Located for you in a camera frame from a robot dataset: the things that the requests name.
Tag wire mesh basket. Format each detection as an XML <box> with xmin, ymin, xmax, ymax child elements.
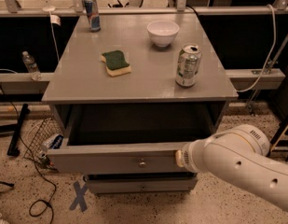
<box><xmin>24</xmin><ymin>118</ymin><xmax>63</xmax><ymax>170</ymax></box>

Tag black wheeled cart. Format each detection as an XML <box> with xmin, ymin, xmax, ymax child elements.
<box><xmin>270</xmin><ymin>115</ymin><xmax>288</xmax><ymax>161</ymax></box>

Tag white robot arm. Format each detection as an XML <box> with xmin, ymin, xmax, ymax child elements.
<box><xmin>175</xmin><ymin>124</ymin><xmax>288</xmax><ymax>213</ymax></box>

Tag green yellow sponge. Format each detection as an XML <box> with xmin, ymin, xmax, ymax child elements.
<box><xmin>101</xmin><ymin>50</ymin><xmax>131</xmax><ymax>77</ymax></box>

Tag green silver soda can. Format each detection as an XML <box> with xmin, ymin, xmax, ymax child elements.
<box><xmin>175</xmin><ymin>44</ymin><xmax>202</xmax><ymax>88</ymax></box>

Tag clear plastic water bottle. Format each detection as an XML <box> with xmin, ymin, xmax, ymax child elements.
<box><xmin>22</xmin><ymin>51</ymin><xmax>41</xmax><ymax>81</ymax></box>

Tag white bowl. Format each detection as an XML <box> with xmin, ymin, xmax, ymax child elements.
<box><xmin>146</xmin><ymin>21</ymin><xmax>180</xmax><ymax>47</ymax></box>

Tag white hanging cable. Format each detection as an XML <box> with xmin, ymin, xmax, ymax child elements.
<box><xmin>236</xmin><ymin>3</ymin><xmax>278</xmax><ymax>93</ymax></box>

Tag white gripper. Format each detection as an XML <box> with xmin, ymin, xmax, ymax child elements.
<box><xmin>175</xmin><ymin>140</ymin><xmax>208</xmax><ymax>173</ymax></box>

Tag blue white snack bag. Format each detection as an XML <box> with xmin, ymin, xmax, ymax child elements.
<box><xmin>41</xmin><ymin>133</ymin><xmax>63</xmax><ymax>151</ymax></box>

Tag blue silver energy drink can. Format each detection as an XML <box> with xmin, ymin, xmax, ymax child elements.
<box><xmin>84</xmin><ymin>0</ymin><xmax>101</xmax><ymax>32</ymax></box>

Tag grey top drawer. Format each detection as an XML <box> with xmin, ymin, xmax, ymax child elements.
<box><xmin>48</xmin><ymin>103</ymin><xmax>213</xmax><ymax>175</ymax></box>

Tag black floor cable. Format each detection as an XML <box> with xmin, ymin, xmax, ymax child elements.
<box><xmin>17</xmin><ymin>133</ymin><xmax>58</xmax><ymax>224</ymax></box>

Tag grey wooden cabinet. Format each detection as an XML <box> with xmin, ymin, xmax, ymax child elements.
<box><xmin>43</xmin><ymin>14</ymin><xmax>237</xmax><ymax>180</ymax></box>

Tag black metal bar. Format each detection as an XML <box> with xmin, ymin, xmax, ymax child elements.
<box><xmin>7</xmin><ymin>104</ymin><xmax>29</xmax><ymax>157</ymax></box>

